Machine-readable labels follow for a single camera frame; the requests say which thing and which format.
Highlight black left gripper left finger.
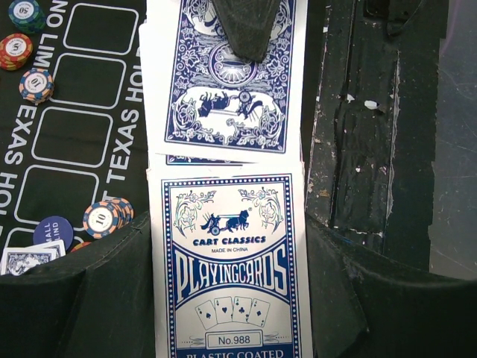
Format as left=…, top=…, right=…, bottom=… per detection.
left=1, top=213, right=155, bottom=357

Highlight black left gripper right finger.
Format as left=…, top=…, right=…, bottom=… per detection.
left=306, top=216, right=476, bottom=357

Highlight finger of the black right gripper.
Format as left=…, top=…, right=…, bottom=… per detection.
left=212, top=0, right=280, bottom=63

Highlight orange chips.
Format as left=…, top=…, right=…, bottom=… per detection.
left=1, top=33, right=34, bottom=71
left=70, top=242, right=91, bottom=253

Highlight pink chips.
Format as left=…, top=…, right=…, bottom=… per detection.
left=83, top=198, right=134, bottom=239
left=19, top=68, right=54, bottom=104

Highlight blue small blind button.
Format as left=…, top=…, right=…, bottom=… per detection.
left=33, top=216, right=74, bottom=250

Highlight card drawn from deck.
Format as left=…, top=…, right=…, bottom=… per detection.
left=139, top=1, right=308, bottom=163

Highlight dealt card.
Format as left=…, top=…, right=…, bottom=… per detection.
left=1, top=239, right=66, bottom=276

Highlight blue playing card deck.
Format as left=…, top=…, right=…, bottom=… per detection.
left=147, top=154, right=313, bottom=357

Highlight green chip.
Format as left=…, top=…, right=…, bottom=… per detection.
left=8, top=0, right=46, bottom=34

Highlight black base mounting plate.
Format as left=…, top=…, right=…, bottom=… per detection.
left=306, top=1, right=449, bottom=270

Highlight black poker table mat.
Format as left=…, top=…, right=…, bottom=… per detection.
left=0, top=0, right=325, bottom=277

